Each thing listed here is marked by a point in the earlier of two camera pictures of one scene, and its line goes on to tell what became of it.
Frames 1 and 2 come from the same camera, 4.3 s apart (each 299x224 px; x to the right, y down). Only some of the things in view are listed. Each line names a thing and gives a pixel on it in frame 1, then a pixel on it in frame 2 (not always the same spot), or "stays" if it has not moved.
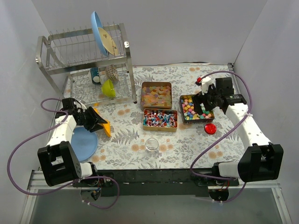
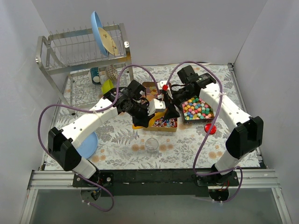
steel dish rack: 97,60 stays
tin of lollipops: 160,120 stays
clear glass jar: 152,148 stays
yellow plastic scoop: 107,126 → 152,118
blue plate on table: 84,142 stays
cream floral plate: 109,44 stays
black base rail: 154,182 stays
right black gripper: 203,102 → 170,101
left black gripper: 89,119 → 141,114
